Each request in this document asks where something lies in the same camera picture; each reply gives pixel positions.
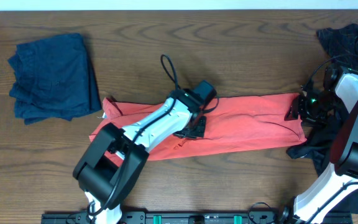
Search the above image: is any red printed t-shirt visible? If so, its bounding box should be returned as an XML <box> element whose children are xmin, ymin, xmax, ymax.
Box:
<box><xmin>88</xmin><ymin>92</ymin><xmax>308</xmax><ymax>167</ymax></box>

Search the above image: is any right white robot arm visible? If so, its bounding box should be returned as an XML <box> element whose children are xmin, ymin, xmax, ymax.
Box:
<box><xmin>280</xmin><ymin>65</ymin><xmax>358</xmax><ymax>223</ymax></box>

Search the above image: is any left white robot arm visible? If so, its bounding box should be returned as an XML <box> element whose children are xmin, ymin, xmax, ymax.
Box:
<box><xmin>73</xmin><ymin>87</ymin><xmax>216</xmax><ymax>223</ymax></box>

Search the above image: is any black crumpled garment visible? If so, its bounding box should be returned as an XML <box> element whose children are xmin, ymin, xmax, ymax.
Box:
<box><xmin>287</xmin><ymin>24</ymin><xmax>358</xmax><ymax>214</ymax></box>

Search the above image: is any folded navy blue garment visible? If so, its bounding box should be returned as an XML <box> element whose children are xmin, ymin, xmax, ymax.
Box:
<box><xmin>8</xmin><ymin>33</ymin><xmax>102</xmax><ymax>125</ymax></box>

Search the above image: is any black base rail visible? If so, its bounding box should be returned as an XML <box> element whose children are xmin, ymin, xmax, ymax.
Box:
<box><xmin>40</xmin><ymin>202</ymin><xmax>354</xmax><ymax>224</ymax></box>

